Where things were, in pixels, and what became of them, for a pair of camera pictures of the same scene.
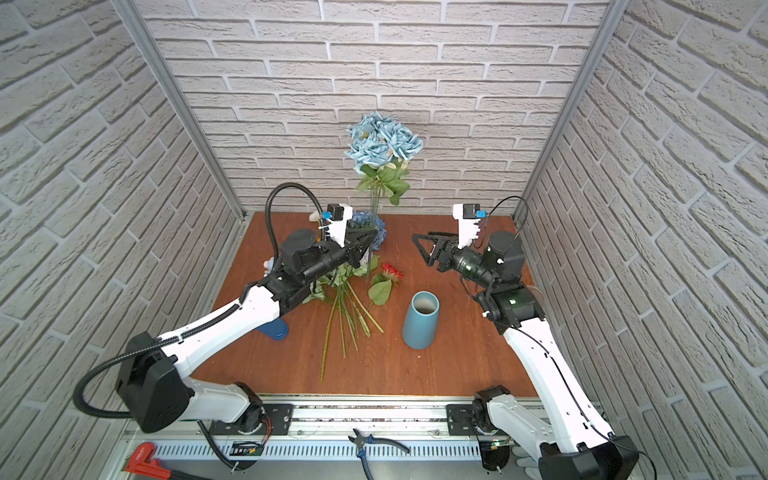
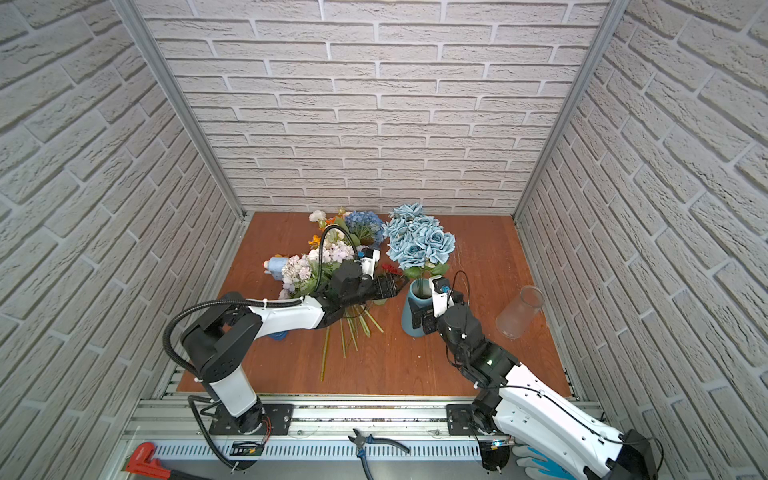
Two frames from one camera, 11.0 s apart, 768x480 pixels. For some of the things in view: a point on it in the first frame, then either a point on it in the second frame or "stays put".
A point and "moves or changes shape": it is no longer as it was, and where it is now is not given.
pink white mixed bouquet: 335,285 stays put
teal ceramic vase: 420,320 moves or changes shape
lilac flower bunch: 268,264 stays put
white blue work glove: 531,466 stays put
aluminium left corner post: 132,13 stays put
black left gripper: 357,243 → 392,288
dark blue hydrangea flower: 369,220 stays put
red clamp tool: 140,463 stays put
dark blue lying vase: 276,329 stays put
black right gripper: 446,252 → 419,318
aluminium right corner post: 613,19 stays put
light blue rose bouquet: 381,150 → 418,243
